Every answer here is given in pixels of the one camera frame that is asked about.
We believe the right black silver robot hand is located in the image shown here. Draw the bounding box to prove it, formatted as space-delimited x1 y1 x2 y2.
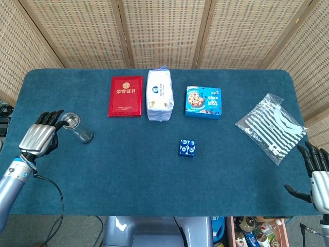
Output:
284 140 329 214

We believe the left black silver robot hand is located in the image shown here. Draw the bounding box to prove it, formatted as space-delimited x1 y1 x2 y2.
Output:
18 109 70 158

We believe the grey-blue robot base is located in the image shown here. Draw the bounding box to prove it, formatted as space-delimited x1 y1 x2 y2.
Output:
102 216 214 247

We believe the clear glass jar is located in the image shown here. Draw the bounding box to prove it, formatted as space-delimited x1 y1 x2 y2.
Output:
60 112 95 144

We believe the black electronic device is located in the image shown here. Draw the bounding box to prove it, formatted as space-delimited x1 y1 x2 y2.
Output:
0 117 11 137

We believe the striped shirt in plastic bag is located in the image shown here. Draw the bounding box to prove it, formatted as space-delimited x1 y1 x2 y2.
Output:
235 93 308 166

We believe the pink bin with clutter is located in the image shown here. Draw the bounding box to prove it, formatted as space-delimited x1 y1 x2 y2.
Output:
226 216 290 247

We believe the red certificate book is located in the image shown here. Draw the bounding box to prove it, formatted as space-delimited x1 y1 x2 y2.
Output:
107 75 143 118

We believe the blue plastic container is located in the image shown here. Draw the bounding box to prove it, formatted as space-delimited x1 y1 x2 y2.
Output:
211 216 227 244

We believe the blue felt table cloth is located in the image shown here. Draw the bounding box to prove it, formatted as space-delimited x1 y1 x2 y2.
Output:
0 68 319 217

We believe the white tissue pack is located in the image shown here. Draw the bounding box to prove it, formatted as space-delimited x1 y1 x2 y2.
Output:
145 65 175 122

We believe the blue cookie box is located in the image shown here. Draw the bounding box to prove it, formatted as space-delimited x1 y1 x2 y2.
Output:
184 85 223 120

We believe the woven rattan folding screen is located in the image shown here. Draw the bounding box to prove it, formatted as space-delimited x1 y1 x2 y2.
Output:
0 0 329 141

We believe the black cable with metal plug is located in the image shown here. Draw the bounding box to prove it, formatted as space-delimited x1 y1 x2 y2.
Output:
299 223 329 237

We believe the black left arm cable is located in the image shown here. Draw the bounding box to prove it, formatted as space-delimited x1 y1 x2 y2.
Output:
32 174 65 247

